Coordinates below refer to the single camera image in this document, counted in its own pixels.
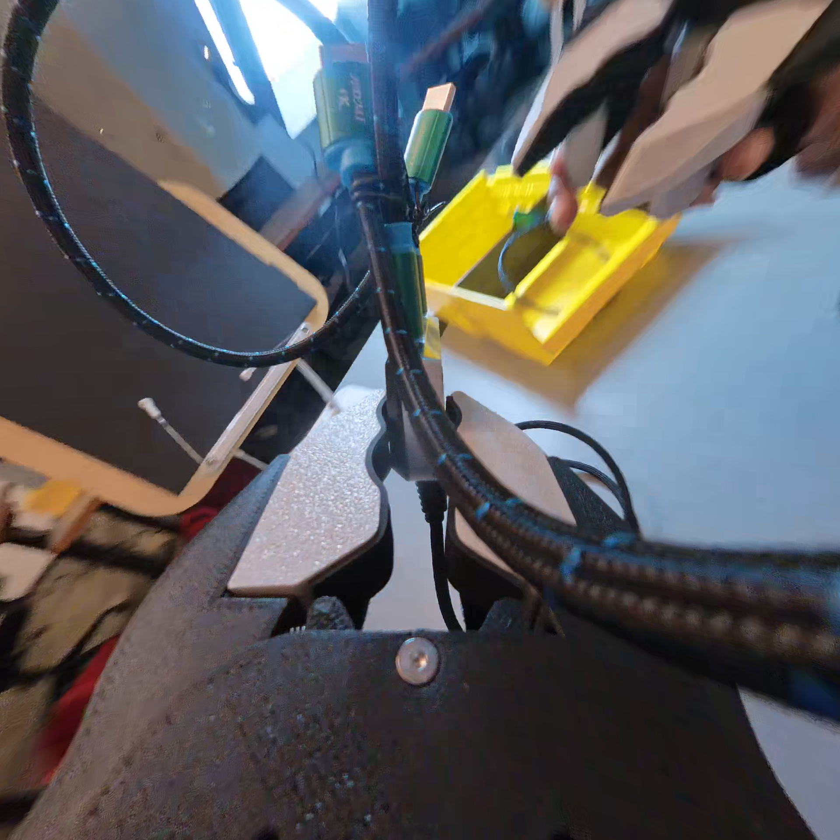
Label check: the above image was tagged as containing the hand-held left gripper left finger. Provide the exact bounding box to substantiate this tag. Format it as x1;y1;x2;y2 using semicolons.
225;392;393;601

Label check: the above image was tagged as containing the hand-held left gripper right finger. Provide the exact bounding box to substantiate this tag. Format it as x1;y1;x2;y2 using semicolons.
446;392;578;580

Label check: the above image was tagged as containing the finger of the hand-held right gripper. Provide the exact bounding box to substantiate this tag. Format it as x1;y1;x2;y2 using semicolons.
511;0;676;178
598;0;833;219

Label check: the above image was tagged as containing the silver HDMI switch hub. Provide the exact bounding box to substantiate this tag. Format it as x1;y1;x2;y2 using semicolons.
386;315;448;483

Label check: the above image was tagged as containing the yellow plastic bin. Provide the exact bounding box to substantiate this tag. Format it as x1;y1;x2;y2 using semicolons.
419;163;681;366

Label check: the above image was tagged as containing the person's right hand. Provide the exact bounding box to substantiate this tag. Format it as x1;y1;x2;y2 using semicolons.
548;85;840;235

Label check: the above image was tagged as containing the black board with wooden rim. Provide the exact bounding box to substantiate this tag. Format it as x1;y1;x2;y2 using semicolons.
0;98;330;517

